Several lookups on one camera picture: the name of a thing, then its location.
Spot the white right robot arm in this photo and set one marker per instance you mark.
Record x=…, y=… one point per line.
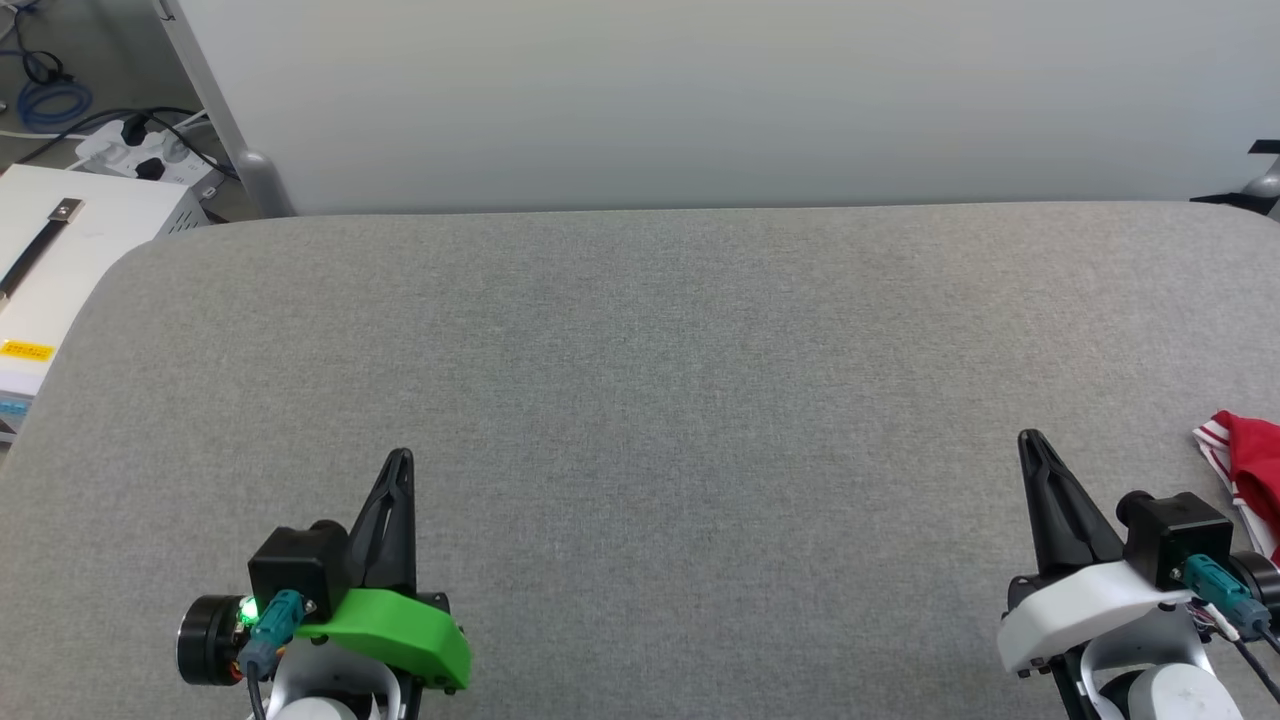
x=1160, y=680

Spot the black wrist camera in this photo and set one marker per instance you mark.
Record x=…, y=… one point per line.
x=295, y=565
x=1175, y=530

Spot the white equipment box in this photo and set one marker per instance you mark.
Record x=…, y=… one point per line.
x=110, y=220

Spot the white partition panel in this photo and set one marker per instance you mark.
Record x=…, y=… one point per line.
x=700, y=90

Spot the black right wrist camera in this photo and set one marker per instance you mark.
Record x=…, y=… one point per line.
x=1175, y=530

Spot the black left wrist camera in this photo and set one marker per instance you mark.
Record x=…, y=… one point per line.
x=295, y=565

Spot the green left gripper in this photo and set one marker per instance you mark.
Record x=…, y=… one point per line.
x=400, y=630

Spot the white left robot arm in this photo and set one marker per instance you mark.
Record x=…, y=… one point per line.
x=330, y=685

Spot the white power strip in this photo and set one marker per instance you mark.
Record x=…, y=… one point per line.
x=135, y=155

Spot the red and white basketball jersey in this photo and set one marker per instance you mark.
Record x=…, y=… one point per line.
x=1255, y=460

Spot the grey metal partition foot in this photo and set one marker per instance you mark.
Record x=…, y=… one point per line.
x=262, y=182

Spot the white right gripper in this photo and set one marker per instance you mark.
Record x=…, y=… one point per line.
x=1075, y=610

